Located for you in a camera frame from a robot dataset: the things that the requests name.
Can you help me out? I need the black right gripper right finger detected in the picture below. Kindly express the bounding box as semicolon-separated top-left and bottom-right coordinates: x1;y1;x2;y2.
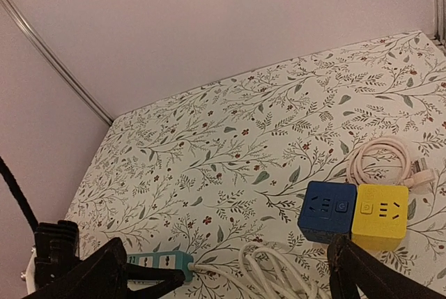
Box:
327;234;434;298

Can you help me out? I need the aluminium corner post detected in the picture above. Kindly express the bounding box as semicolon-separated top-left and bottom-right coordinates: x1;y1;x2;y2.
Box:
434;0;446;47
1;0;114;127

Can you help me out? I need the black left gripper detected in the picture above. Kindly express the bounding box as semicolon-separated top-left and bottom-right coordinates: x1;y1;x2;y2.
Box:
26;220;185;296

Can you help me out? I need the floral patterned table mat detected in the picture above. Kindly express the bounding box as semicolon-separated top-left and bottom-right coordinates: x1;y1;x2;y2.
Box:
67;31;445;293

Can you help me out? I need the light blue cube socket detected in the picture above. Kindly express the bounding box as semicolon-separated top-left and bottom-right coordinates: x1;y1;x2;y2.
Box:
128;250;194;283

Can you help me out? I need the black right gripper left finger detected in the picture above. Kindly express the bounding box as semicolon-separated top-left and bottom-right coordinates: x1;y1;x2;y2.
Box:
27;238;128;298

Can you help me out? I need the yellow cube socket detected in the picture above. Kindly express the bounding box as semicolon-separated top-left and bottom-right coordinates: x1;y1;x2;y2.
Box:
351;184;409;251

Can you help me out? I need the right aluminium corner post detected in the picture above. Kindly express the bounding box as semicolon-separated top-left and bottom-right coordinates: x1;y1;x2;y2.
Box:
434;0;446;47

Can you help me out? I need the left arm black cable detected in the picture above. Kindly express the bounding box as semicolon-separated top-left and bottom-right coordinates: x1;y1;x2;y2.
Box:
0;154;40;232

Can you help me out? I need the white cable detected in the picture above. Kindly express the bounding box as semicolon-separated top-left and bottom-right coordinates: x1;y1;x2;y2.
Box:
191;241;330;299

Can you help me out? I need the left aluminium corner post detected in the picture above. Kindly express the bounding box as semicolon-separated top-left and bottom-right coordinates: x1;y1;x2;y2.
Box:
1;0;114;127

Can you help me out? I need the pink coiled power cord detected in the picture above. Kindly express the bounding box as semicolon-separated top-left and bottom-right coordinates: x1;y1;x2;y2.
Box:
346;135;440;190

